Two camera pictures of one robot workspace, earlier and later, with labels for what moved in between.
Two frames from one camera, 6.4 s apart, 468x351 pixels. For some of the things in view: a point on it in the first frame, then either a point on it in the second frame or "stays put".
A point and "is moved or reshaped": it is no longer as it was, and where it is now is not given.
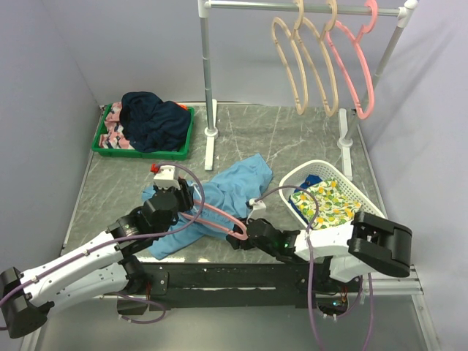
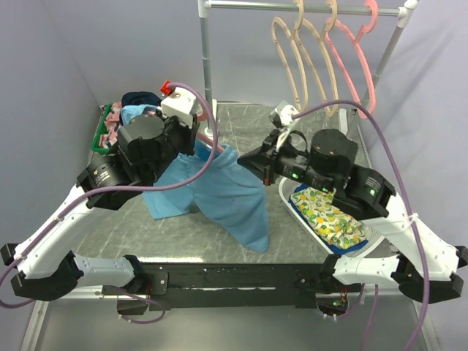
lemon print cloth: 336,205 stays put
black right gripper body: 250,243 → 287,161
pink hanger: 243,236 → 204,116
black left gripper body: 183,203 → 179,137
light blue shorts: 232,194 is moved or reshaped
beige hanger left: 294,35 stays put
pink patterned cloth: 115,137 stays put
